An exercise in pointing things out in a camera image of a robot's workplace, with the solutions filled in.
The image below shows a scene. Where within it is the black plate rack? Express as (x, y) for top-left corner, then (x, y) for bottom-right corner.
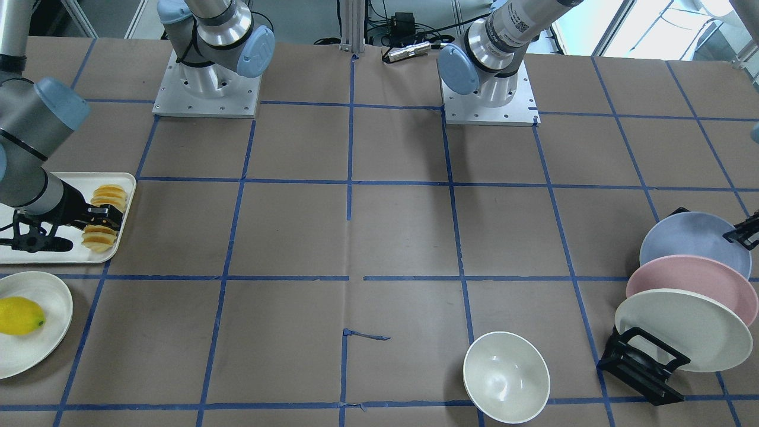
(597, 207), (692, 407)

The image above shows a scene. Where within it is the pink plate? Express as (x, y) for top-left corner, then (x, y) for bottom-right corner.
(626, 254), (758, 326)

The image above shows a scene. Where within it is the black power adapter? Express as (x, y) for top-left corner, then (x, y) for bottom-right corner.
(390, 12), (416, 38)

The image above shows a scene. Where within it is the silver cylinder connector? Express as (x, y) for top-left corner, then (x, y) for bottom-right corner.
(381, 42), (433, 64)

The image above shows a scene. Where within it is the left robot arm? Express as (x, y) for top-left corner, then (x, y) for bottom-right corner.
(421, 1), (757, 265)

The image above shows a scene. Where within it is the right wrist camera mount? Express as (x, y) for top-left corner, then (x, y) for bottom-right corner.
(1, 210), (74, 253)

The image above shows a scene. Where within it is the white bowl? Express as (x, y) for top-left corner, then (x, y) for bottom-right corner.
(463, 332), (552, 425)

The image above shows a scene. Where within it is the light blue plate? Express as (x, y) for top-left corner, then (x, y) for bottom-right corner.
(638, 211), (753, 278)

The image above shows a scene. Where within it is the yellow lemon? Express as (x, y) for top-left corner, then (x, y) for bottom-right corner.
(1, 295), (46, 336)

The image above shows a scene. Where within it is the cream plate in rack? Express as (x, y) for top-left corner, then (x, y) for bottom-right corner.
(614, 289), (754, 372)

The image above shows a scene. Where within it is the white rectangular tray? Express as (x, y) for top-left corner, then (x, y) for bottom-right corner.
(1, 172), (136, 265)

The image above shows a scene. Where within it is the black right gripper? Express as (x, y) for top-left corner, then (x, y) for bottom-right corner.
(21, 179), (124, 232)

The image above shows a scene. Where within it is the black cables bundle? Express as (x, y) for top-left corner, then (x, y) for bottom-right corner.
(313, 0), (469, 48)

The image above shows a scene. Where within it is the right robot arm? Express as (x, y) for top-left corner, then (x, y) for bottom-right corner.
(2, 1), (276, 231)

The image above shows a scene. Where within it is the aluminium frame post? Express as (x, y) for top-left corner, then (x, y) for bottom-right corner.
(338, 0), (368, 58)

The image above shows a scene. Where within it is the cream plate under lemon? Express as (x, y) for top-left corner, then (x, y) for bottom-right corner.
(1, 271), (74, 379)

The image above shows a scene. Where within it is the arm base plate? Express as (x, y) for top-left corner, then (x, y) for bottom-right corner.
(152, 52), (262, 119)
(440, 62), (541, 126)

